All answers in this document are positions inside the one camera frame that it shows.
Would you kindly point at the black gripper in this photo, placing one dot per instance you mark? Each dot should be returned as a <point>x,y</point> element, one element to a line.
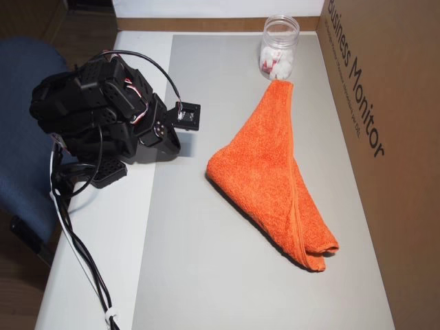
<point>159,130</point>

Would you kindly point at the orange terry towel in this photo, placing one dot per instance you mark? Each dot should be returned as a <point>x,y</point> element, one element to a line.
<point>268,172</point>

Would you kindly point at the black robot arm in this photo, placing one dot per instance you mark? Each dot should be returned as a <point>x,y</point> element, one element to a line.
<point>86,89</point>

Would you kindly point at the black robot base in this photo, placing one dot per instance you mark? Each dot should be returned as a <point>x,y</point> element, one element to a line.
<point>110,172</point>

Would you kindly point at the brown cardboard back panel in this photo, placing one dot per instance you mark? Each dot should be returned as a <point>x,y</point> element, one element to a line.
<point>206,24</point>

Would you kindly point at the red white eraser packet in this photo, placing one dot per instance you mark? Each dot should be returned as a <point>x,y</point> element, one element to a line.
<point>269,65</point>

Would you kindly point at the clear plastic jar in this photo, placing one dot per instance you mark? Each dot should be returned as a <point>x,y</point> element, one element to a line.
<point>278,38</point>

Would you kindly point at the blue office chair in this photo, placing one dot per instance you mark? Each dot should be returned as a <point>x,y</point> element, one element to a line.
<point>20,137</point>

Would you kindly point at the grey table mat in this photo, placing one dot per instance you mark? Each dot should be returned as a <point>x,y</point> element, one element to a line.
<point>206,292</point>

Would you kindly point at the brown cardboard monitor box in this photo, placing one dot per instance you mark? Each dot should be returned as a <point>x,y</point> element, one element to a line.
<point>395,206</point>

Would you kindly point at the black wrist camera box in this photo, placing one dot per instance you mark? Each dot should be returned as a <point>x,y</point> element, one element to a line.
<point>187,117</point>

